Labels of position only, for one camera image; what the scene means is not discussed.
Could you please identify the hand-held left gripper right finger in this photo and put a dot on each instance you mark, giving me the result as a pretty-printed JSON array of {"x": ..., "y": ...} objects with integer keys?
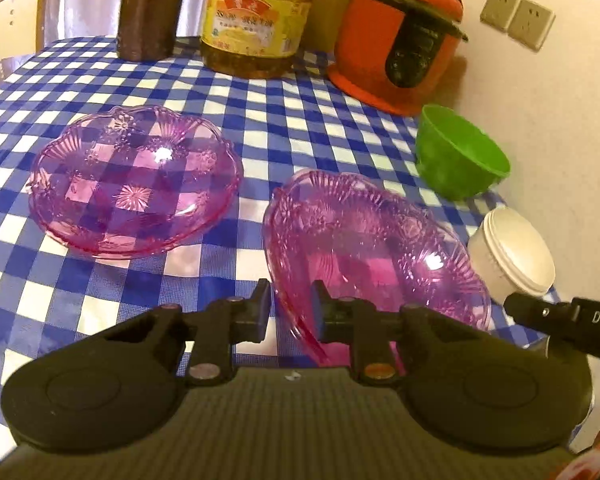
[{"x": 321, "y": 312}]

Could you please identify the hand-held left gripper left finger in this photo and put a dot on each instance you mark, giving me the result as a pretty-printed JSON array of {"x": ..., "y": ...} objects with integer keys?
[{"x": 258, "y": 307}]

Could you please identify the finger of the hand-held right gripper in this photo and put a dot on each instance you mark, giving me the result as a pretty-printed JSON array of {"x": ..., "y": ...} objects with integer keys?
[{"x": 537, "y": 312}]

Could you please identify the white plastic bowl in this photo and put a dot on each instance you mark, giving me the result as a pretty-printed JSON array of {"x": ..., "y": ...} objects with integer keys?
[{"x": 515, "y": 255}]

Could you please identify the pink transparent plastic plate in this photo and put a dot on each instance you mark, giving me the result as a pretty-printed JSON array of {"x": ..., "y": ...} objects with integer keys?
[
  {"x": 130, "y": 185},
  {"x": 370, "y": 250}
]

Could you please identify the green plastic bowl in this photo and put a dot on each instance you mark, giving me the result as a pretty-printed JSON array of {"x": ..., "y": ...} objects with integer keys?
[{"x": 455, "y": 160}]

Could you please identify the blue white checkered tablecloth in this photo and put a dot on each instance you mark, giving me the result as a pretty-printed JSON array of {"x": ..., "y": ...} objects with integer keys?
[{"x": 280, "y": 125}]

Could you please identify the red electric pressure cooker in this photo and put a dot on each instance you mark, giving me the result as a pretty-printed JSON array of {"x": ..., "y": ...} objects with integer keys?
[{"x": 380, "y": 45}]

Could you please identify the large cooking oil bottle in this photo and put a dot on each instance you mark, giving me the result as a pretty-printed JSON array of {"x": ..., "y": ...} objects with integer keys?
[{"x": 255, "y": 25}]

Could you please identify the tan curtain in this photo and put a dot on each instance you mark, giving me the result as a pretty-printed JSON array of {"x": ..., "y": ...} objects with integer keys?
[{"x": 330, "y": 15}]

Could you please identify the dark brown jar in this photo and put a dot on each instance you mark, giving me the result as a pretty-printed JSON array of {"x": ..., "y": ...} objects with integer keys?
[{"x": 147, "y": 15}]

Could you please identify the sheer pale curtain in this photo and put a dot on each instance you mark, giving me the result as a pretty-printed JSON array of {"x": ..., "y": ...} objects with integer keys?
[{"x": 90, "y": 0}]

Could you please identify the white wooden chair back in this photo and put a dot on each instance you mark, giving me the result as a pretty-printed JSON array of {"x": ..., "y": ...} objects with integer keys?
[{"x": 15, "y": 25}]

